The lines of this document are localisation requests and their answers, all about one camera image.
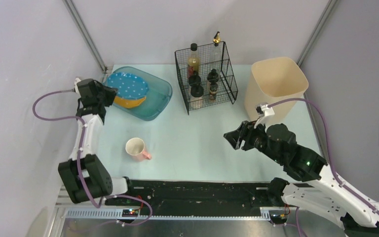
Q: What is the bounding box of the yellow polka dot plate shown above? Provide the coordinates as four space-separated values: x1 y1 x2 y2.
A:
114 96 146 109

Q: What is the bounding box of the blue polka dot plate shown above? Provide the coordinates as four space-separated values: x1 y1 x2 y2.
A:
107 73 149 100

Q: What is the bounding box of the white-bead shaker jar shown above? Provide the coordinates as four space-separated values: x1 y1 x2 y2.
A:
189 85 204 109
188 71 201 87

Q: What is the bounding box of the small spice jar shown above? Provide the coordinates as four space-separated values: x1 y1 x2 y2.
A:
209 82 218 102

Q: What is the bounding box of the pink white mug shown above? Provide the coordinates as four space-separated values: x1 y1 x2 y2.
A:
125 137 152 161

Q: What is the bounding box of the white powder dispenser bottle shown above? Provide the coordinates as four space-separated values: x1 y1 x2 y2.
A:
207 69 220 84

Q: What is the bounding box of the brown sauce bottle black cap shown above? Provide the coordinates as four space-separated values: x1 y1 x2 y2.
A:
187 43 200 78

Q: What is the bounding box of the gold spout glass bottle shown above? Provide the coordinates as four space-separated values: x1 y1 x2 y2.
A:
211 31 224 71

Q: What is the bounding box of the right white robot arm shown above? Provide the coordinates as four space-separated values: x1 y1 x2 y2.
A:
224 121 379 237

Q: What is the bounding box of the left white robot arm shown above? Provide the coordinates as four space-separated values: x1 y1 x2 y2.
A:
58 78 127 206

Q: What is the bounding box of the beige waste bin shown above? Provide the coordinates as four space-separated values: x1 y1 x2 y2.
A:
244 57 309 120

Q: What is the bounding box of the teal plastic tub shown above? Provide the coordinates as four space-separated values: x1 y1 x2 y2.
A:
112 66 172 121

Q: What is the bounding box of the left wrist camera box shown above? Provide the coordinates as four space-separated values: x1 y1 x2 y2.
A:
74 77 81 94

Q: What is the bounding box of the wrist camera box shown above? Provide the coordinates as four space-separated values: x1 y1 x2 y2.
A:
74 77 81 94
254 103 275 128

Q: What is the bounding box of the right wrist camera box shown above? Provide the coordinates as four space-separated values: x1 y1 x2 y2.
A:
254 103 275 128

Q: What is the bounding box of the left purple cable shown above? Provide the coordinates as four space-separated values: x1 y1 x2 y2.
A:
32 90 153 227

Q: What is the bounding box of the left aluminium frame post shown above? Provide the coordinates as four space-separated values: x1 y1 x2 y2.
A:
62 0 107 74

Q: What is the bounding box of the aluminium frame post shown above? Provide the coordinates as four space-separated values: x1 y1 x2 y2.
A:
297 0 340 68
62 0 107 74

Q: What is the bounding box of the black wire rack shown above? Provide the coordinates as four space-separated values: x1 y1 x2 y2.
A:
175 41 238 114

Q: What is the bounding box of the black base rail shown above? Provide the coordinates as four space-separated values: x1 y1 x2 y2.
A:
105 178 289 218

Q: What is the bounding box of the right aluminium frame post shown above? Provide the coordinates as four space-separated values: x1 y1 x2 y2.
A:
297 0 340 68

